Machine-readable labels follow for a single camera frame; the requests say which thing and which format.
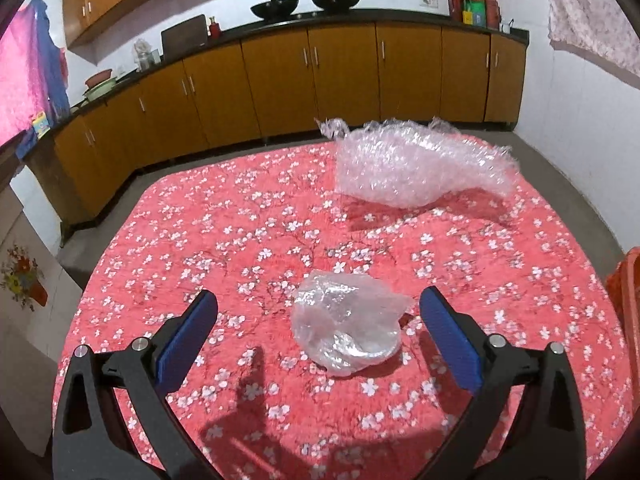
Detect glass jar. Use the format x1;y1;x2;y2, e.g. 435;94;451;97
132;39;161;71

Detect green box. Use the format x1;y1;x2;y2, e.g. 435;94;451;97
462;0;487;26

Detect large bubble wrap sheet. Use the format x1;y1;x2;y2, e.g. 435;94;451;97
314;116;521;208

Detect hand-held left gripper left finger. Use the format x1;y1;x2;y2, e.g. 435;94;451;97
51;289;221;480

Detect red floral tablecloth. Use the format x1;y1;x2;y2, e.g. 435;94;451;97
52;132;636;480

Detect wooden lower kitchen cabinets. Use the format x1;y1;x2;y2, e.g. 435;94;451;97
25;22;528;226

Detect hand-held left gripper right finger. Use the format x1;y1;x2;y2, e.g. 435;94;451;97
419;286;587;480

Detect pink floral hanging cloth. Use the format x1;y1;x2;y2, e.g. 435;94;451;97
542;0;640;78

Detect red basin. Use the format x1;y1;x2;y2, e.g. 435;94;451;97
84;71;118;90

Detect pink and blue hanging garment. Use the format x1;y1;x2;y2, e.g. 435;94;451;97
0;0;71;161

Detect flower wall sticker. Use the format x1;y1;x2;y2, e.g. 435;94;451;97
0;244;48;311

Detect black kitchen countertop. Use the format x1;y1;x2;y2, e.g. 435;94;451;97
20;7;531;156

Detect green and white basin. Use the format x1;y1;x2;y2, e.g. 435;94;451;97
82;80;133;103

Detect brown cutting board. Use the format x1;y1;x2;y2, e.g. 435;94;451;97
161;14;208;56

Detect clear plastic bag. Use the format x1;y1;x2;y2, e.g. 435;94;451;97
291;270;416;377

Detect red plastic basket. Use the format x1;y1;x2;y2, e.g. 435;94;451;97
605;247;640;341

